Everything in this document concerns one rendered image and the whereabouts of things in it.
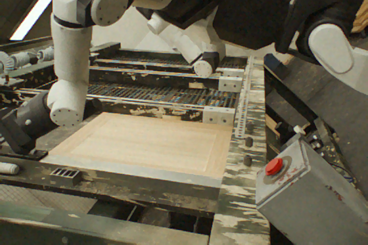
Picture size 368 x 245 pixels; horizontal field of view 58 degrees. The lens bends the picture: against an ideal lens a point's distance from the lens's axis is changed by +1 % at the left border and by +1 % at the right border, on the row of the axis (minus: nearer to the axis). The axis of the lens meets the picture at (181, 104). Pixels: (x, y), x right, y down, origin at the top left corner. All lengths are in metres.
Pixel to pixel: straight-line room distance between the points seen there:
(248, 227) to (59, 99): 0.48
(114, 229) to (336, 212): 0.42
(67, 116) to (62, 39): 0.18
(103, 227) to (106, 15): 0.43
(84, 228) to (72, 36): 0.39
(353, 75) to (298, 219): 0.52
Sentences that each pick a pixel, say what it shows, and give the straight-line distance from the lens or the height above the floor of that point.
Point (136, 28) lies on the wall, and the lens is 6.62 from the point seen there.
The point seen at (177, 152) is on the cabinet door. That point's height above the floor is 1.02.
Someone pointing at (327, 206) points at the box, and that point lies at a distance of 0.60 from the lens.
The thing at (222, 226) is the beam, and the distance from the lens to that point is 0.74.
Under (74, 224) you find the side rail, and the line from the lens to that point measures 0.77.
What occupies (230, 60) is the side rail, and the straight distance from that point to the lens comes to 2.66.
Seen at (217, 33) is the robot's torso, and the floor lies 1.18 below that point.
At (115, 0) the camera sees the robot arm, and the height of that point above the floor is 1.34.
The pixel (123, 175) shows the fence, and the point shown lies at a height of 1.11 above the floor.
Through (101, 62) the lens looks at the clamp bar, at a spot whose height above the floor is 1.65.
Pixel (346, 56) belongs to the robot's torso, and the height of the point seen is 0.89.
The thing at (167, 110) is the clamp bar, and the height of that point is 1.13.
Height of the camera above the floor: 1.17
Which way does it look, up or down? 3 degrees down
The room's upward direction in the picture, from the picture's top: 47 degrees counter-clockwise
